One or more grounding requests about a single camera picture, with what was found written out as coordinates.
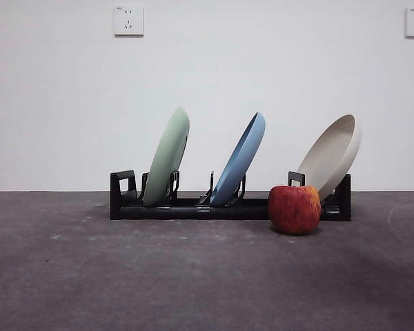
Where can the green plate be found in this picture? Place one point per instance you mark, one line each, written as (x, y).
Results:
(165, 158)

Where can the red apple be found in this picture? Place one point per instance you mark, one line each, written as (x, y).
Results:
(294, 210)

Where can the blue plate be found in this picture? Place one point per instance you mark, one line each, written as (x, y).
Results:
(239, 162)

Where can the black plate rack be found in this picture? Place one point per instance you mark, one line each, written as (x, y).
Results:
(186, 211)

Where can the cream plate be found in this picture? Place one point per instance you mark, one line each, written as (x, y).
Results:
(331, 155)

